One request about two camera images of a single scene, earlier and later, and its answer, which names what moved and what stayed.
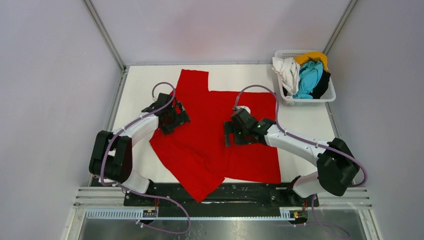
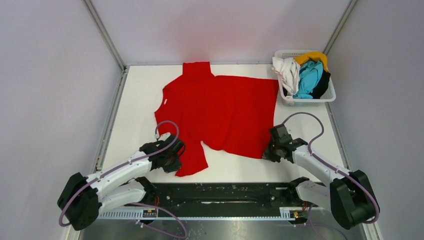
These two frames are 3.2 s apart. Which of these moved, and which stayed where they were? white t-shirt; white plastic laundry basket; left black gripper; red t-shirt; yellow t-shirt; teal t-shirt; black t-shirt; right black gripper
Moved: red t-shirt; right black gripper; left black gripper
Stayed: black t-shirt; yellow t-shirt; teal t-shirt; white plastic laundry basket; white t-shirt
